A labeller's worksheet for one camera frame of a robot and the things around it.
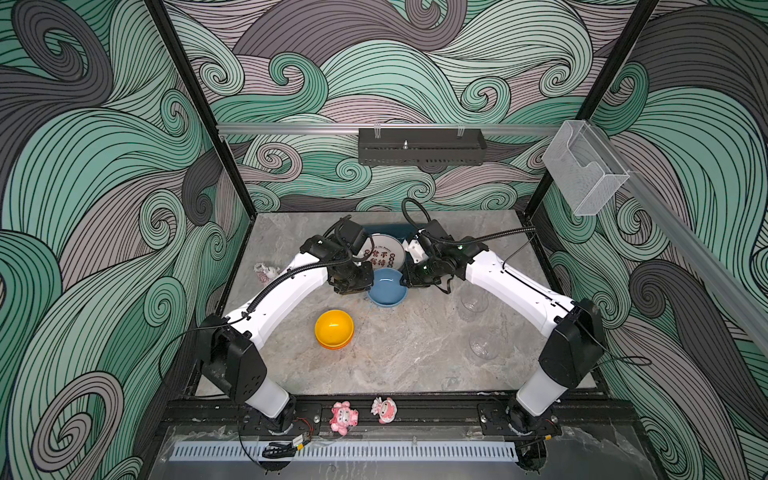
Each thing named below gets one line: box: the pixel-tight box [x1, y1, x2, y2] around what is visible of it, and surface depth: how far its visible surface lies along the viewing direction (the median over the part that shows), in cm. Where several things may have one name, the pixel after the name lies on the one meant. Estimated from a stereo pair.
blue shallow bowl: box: [368, 268, 408, 307], surface depth 82 cm
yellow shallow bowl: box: [314, 309, 354, 348], surface depth 87 cm
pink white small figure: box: [371, 396, 398, 424], surface depth 74 cm
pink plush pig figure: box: [330, 401, 359, 436], surface depth 73 cm
